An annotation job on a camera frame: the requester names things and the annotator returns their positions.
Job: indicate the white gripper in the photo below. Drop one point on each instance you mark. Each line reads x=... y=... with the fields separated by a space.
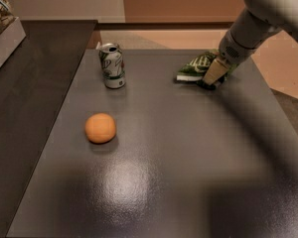
x=230 y=53

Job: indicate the green white soda can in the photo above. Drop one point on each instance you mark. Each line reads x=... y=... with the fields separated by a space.
x=112 y=65

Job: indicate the orange fruit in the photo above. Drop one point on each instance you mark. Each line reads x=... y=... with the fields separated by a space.
x=100 y=128

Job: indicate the green jalapeno chip bag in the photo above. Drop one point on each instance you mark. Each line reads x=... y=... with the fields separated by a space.
x=196 y=69

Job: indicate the white snack display box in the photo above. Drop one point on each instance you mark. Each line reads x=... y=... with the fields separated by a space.
x=11 y=31

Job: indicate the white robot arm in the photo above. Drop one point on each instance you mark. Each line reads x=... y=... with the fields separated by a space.
x=259 y=20

